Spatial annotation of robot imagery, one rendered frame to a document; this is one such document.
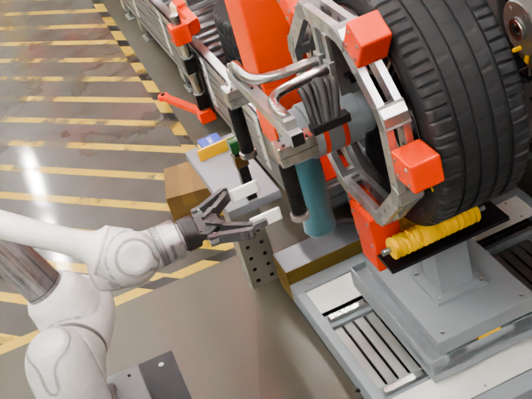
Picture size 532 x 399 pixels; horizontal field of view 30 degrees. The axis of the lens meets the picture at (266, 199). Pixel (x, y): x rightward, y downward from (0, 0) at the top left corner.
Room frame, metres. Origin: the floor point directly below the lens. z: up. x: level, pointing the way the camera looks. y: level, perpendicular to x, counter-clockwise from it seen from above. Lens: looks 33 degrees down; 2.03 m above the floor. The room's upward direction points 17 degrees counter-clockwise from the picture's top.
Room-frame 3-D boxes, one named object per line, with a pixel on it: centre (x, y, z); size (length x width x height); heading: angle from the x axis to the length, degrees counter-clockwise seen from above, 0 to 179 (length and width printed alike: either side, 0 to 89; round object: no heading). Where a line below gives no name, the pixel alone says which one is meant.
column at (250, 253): (2.68, 0.09, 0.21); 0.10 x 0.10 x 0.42; 13
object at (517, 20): (2.24, -0.74, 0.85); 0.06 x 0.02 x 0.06; 13
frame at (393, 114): (2.08, -0.26, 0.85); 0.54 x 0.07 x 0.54; 13
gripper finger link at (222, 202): (1.87, 0.11, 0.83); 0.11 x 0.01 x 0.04; 144
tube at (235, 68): (2.15, -0.12, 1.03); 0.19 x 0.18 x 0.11; 103
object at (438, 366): (2.17, -0.41, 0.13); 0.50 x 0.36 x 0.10; 13
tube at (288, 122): (1.96, -0.16, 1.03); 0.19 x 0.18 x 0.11; 103
